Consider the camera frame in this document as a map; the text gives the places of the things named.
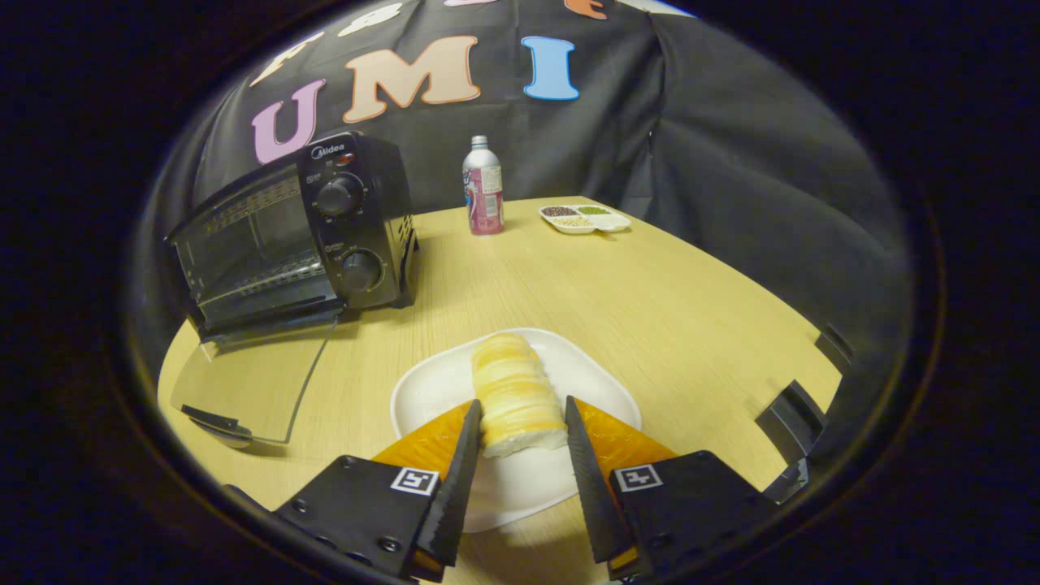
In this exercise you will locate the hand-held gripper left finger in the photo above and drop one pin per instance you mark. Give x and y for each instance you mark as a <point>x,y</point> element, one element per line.
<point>455,496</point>

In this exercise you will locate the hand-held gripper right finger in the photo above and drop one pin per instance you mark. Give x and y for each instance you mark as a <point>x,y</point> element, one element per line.
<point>593,504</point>

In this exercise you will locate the pale bread roll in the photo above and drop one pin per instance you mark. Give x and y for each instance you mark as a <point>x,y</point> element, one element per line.
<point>516,390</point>

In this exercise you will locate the black toaster oven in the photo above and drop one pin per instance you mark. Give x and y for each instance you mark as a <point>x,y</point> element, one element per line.
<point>357,236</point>

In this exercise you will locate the white square plate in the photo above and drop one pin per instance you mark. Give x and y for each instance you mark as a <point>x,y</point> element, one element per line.
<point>439,390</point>

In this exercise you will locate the black chair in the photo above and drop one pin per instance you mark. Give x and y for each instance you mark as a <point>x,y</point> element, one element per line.
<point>792,422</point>
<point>835,348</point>

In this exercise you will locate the white divided dish of beans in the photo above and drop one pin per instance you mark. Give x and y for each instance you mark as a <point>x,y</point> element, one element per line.
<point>585,221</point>

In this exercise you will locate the silver bottle with pink label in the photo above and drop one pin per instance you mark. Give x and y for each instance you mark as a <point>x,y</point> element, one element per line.
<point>483,195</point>

